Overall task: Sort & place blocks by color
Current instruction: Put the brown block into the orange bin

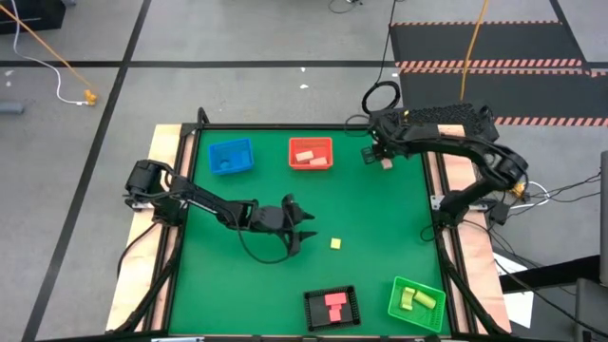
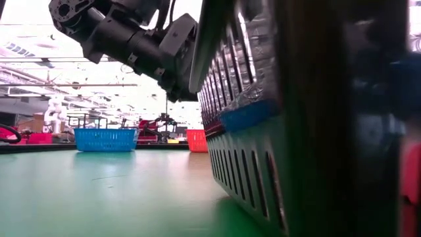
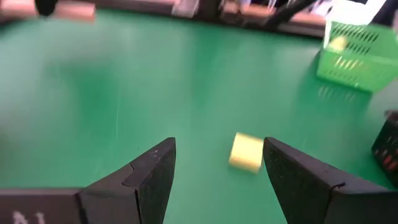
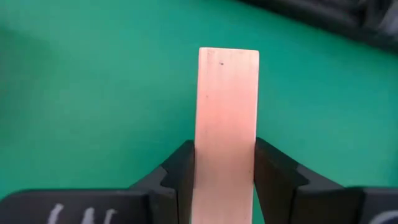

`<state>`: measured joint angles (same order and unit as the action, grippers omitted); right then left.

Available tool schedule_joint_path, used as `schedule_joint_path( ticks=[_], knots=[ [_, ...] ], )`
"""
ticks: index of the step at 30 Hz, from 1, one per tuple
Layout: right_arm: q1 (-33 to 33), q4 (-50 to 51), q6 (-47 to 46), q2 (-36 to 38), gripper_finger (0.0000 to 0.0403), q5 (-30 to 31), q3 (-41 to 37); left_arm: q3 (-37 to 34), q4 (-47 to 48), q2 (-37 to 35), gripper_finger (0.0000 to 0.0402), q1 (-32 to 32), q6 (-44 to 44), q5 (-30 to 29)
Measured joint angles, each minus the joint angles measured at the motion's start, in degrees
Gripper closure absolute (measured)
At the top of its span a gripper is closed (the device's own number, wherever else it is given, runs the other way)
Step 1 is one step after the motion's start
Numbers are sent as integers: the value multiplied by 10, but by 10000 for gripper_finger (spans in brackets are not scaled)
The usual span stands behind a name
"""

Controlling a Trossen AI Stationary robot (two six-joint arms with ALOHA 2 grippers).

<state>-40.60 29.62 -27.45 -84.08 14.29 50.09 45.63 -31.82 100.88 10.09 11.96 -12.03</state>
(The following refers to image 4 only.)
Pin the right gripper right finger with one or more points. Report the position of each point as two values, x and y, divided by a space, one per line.
280 193

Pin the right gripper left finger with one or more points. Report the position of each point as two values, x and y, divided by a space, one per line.
174 193

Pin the pale pink block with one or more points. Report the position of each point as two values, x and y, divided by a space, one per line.
227 124

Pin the dark green plastic basket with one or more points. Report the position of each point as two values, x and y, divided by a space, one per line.
326 15

